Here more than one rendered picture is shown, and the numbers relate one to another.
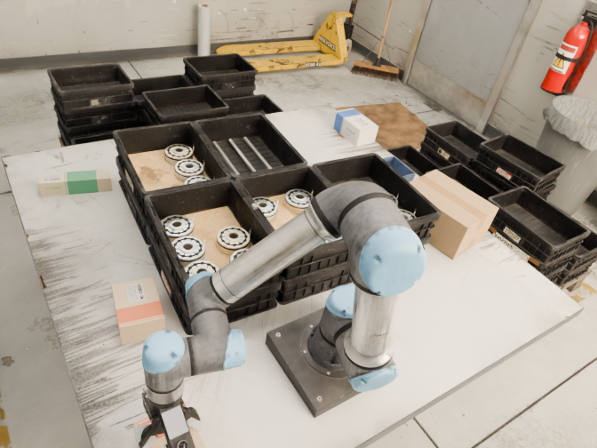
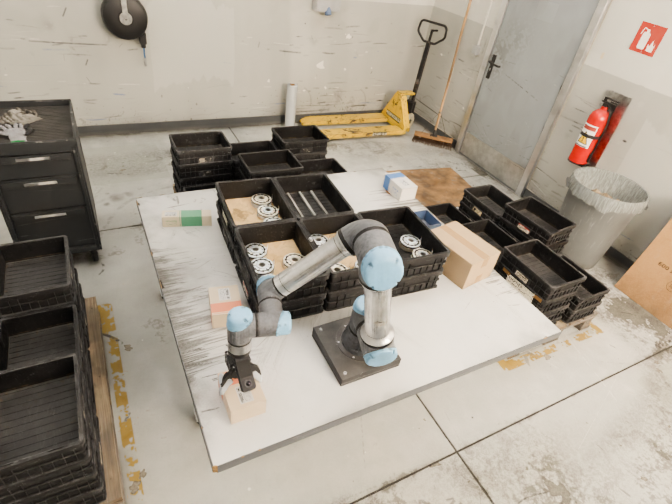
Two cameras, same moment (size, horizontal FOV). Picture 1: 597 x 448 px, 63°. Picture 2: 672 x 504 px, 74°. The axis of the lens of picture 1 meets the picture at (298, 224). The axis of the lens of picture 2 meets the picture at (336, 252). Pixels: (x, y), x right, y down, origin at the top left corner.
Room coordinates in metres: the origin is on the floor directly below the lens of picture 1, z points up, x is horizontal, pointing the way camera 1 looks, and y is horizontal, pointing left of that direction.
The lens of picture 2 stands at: (-0.35, -0.15, 2.09)
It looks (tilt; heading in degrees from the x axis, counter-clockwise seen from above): 38 degrees down; 7
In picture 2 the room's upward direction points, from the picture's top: 10 degrees clockwise
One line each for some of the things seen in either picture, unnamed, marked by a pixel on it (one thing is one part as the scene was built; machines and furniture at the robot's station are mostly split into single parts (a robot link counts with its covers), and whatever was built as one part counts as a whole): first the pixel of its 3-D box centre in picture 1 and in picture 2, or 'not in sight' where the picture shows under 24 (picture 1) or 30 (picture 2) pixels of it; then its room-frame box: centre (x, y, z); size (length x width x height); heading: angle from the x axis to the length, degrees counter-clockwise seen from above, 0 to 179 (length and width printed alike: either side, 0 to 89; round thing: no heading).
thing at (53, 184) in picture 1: (75, 182); (187, 218); (1.39, 0.84, 0.73); 0.24 x 0.06 x 0.06; 117
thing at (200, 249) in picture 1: (187, 248); (261, 265); (1.03, 0.31, 0.86); 0.10 x 0.10 x 0.01
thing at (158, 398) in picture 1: (163, 384); (238, 343); (0.52, 0.21, 0.97); 0.08 x 0.08 x 0.05
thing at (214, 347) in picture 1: (214, 344); (272, 319); (0.58, 0.12, 1.05); 0.11 x 0.11 x 0.08; 25
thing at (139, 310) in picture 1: (138, 309); (225, 305); (0.87, 0.41, 0.74); 0.16 x 0.12 x 0.07; 30
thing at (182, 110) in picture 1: (186, 134); (269, 187); (2.45, 0.75, 0.37); 0.40 x 0.30 x 0.45; 129
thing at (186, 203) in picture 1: (212, 240); (279, 261); (1.07, 0.25, 0.87); 0.40 x 0.30 x 0.11; 36
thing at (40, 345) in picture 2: not in sight; (48, 368); (0.63, 1.14, 0.31); 0.40 x 0.30 x 0.34; 39
